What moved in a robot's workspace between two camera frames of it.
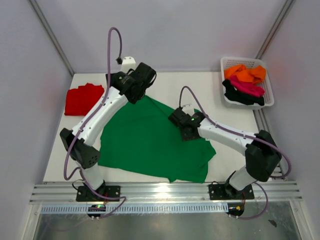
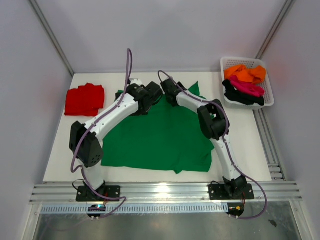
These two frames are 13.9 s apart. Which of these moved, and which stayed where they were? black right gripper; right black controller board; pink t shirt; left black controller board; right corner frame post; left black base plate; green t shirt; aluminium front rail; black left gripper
Moved: green t shirt; black right gripper; black left gripper
Stayed: pink t shirt; aluminium front rail; right black controller board; left black controller board; left black base plate; right corner frame post
